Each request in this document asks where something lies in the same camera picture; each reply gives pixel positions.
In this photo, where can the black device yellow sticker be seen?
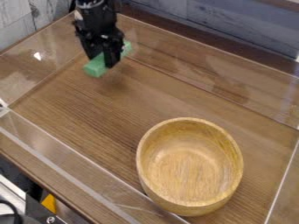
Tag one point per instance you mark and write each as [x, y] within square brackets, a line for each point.
[59, 214]

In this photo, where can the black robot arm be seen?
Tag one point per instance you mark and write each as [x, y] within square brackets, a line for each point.
[94, 3]

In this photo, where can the brown wooden bowl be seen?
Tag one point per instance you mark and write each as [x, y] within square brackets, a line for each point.
[190, 165]

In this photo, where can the green rectangular block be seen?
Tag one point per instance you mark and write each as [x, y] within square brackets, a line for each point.
[95, 68]

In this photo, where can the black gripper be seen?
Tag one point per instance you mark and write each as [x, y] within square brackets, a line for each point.
[96, 30]

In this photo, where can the clear acrylic tray walls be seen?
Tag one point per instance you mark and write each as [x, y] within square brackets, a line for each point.
[70, 127]

